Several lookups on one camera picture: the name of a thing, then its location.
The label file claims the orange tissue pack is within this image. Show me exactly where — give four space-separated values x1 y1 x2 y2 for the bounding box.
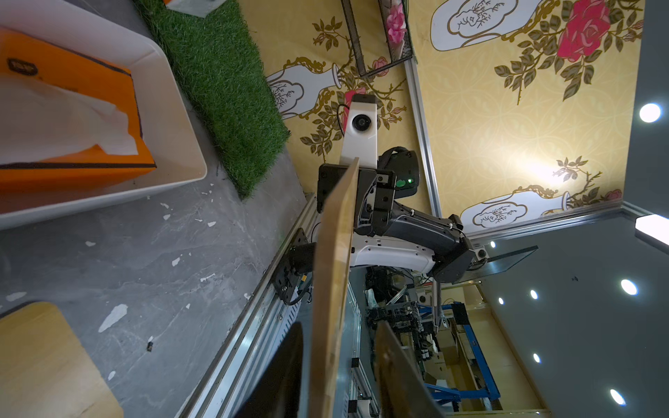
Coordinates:
1 27 157 193
163 0 226 18

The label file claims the black wire wall basket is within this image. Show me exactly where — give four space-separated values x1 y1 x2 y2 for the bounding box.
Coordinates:
341 0 415 78

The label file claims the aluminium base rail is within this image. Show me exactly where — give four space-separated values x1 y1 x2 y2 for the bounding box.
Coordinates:
177 195 367 418

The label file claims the wooden slotted lid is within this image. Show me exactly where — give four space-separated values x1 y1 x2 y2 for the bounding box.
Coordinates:
307 158 359 417
1 302 124 417

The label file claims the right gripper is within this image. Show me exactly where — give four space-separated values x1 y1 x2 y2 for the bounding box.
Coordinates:
316 164 397 235

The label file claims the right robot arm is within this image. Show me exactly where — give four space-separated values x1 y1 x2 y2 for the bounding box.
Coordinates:
270 146 489 306

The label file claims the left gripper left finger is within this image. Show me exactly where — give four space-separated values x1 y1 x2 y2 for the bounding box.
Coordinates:
235 322 304 418

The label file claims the white plastic box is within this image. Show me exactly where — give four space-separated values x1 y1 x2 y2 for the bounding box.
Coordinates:
1 1 207 230

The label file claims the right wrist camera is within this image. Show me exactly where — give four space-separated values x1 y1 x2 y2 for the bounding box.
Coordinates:
339 94 379 169

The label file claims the green artificial grass mat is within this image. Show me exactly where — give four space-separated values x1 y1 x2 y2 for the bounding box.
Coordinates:
134 0 289 200

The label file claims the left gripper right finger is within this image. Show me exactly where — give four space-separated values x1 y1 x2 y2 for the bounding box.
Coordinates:
375 322 444 418

